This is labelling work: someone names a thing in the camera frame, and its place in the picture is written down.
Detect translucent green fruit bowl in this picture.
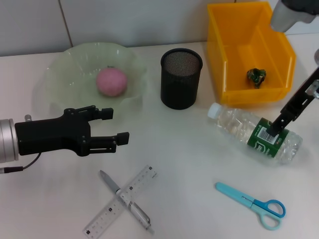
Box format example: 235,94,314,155
42,42,149,120

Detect clear bottle with green label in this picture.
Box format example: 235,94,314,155
207,103,304,165

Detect transparent plastic ruler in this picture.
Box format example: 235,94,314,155
83,165,160,239

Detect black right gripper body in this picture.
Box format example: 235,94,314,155
280,66,319,122

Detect grey white pen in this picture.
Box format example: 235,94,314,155
99,170,155,235

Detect yellow plastic bin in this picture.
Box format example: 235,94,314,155
206,1,298,106

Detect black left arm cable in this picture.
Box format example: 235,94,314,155
0,152,42,174

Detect blue scissors with sheath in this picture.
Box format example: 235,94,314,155
215,182,287,231

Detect black mesh pen holder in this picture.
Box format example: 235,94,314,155
160,48,204,111

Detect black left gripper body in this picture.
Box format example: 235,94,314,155
14,108,92,157

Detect green plastic wrapper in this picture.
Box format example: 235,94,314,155
246,67,267,89

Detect pink peach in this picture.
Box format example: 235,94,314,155
96,67,129,98

